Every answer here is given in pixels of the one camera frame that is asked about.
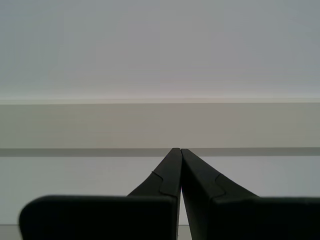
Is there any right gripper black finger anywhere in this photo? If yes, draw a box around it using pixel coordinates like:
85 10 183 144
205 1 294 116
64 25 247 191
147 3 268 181
180 148 320 240
18 147 183 240

